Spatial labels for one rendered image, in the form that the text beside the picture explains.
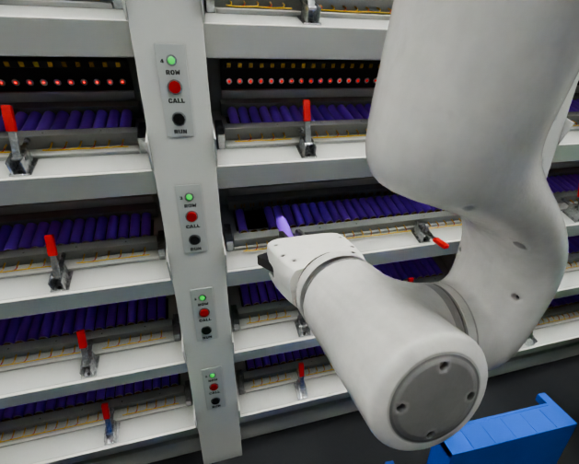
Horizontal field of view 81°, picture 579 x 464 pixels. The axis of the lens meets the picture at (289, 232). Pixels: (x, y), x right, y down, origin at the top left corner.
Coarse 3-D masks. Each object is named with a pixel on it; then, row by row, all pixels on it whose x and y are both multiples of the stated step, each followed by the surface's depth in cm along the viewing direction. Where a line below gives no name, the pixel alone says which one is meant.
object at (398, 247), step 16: (240, 192) 75; (256, 192) 76; (224, 208) 75; (256, 208) 76; (224, 224) 68; (224, 240) 68; (352, 240) 72; (368, 240) 72; (384, 240) 73; (400, 240) 73; (416, 240) 74; (432, 240) 74; (448, 240) 75; (240, 256) 66; (256, 256) 66; (368, 256) 71; (384, 256) 72; (400, 256) 74; (416, 256) 75; (432, 256) 77; (240, 272) 64; (256, 272) 65
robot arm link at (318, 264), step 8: (320, 256) 33; (328, 256) 32; (336, 256) 32; (344, 256) 32; (352, 256) 32; (312, 264) 33; (320, 264) 32; (328, 264) 31; (304, 272) 33; (312, 272) 32; (304, 280) 32; (296, 288) 33; (304, 288) 31; (296, 296) 33; (304, 296) 31
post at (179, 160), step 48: (144, 0) 44; (192, 0) 45; (144, 48) 46; (192, 48) 47; (144, 96) 48; (192, 96) 50; (192, 144) 52; (192, 288) 63; (192, 336) 67; (192, 384) 72
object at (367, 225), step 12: (396, 216) 75; (408, 216) 75; (420, 216) 76; (432, 216) 76; (444, 216) 77; (456, 216) 78; (300, 228) 69; (312, 228) 70; (324, 228) 70; (336, 228) 71; (348, 228) 71; (360, 228) 72; (372, 228) 73; (384, 228) 74; (240, 240) 66; (252, 240) 67; (264, 240) 68
